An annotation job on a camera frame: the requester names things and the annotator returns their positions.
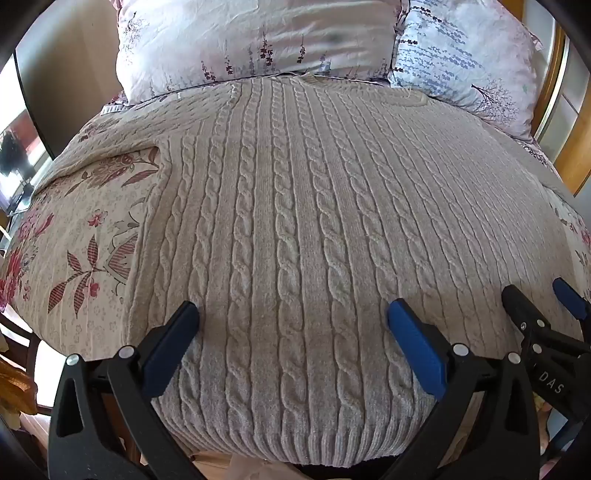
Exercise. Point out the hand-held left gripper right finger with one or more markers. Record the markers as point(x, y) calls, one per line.
point(415, 346)

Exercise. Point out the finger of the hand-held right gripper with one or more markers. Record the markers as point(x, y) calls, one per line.
point(524, 309)
point(572, 297)

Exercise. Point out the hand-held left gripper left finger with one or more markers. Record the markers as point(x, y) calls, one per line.
point(171, 350)

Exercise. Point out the wooden headboard shelf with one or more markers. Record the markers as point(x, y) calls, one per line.
point(577, 161)

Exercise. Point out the dark wooden chair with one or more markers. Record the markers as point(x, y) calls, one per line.
point(32, 341)

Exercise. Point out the floral bedsheet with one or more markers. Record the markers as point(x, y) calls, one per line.
point(69, 240)

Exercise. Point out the golden shiny object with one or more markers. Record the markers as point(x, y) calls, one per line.
point(14, 383)

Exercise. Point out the blue-print floral pillow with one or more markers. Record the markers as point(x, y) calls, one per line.
point(461, 60)

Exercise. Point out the white floral pillow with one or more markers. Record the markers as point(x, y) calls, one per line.
point(254, 37)

